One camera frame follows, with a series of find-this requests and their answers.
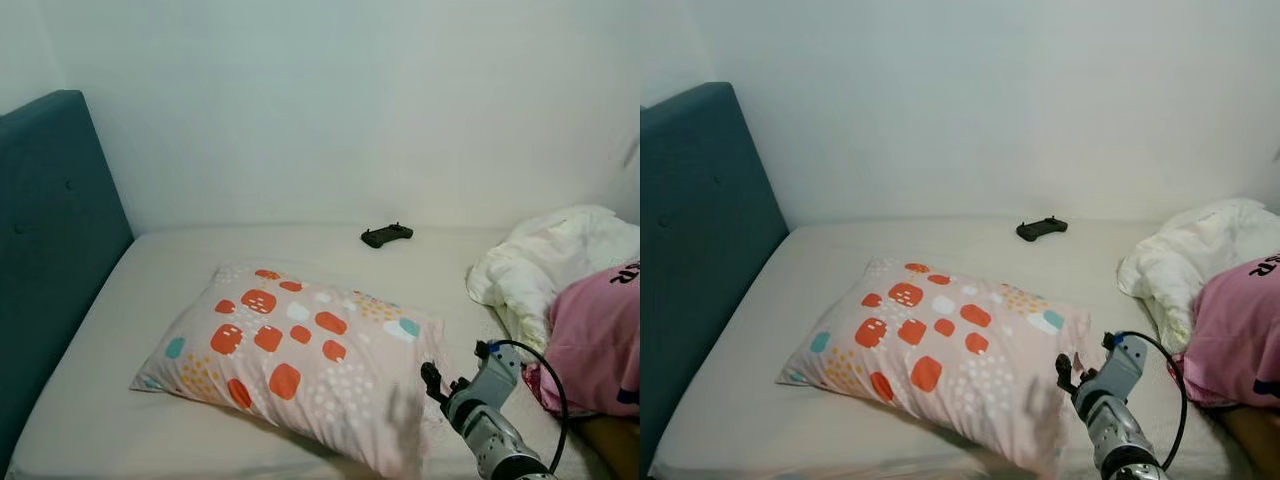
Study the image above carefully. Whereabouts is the pink pillow with orange patches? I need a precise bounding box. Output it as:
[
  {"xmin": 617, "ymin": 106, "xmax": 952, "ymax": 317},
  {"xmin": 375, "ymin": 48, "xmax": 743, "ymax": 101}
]
[
  {"xmin": 778, "ymin": 258, "xmax": 1101, "ymax": 479},
  {"xmin": 130, "ymin": 262, "xmax": 451, "ymax": 479}
]

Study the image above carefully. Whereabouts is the black game controller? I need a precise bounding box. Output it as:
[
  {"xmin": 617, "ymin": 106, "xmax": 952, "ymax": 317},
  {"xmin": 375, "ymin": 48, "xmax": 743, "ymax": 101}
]
[
  {"xmin": 1016, "ymin": 217, "xmax": 1069, "ymax": 243},
  {"xmin": 361, "ymin": 223, "xmax": 414, "ymax": 249}
]

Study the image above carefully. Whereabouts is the pink shirt with dark print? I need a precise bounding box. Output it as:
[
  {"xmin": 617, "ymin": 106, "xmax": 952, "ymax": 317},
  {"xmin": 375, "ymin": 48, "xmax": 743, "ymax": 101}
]
[
  {"xmin": 1170, "ymin": 252, "xmax": 1280, "ymax": 409},
  {"xmin": 522, "ymin": 260, "xmax": 641, "ymax": 419}
]

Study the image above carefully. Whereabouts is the crumpled white blanket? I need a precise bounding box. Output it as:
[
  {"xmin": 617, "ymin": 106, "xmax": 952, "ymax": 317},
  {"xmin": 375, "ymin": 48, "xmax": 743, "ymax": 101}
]
[
  {"xmin": 1117, "ymin": 198, "xmax": 1280, "ymax": 353},
  {"xmin": 466, "ymin": 205, "xmax": 641, "ymax": 353}
]

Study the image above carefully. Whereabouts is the teal upholstered headboard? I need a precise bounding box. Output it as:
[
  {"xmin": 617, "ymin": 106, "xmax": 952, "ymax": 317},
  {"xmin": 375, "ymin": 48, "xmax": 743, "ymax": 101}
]
[
  {"xmin": 0, "ymin": 90, "xmax": 136, "ymax": 471},
  {"xmin": 640, "ymin": 82, "xmax": 791, "ymax": 471}
]

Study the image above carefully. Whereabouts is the mattress with white sheet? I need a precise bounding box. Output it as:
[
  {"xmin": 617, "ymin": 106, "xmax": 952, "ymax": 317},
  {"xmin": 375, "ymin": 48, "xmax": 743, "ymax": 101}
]
[
  {"xmin": 5, "ymin": 222, "xmax": 641, "ymax": 480},
  {"xmin": 648, "ymin": 218, "xmax": 1280, "ymax": 480}
]

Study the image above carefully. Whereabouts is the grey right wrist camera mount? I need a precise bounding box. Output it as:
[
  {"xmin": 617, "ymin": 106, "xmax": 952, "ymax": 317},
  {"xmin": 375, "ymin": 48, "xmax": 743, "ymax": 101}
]
[
  {"xmin": 475, "ymin": 340, "xmax": 523, "ymax": 406},
  {"xmin": 1100, "ymin": 332, "xmax": 1151, "ymax": 401}
]

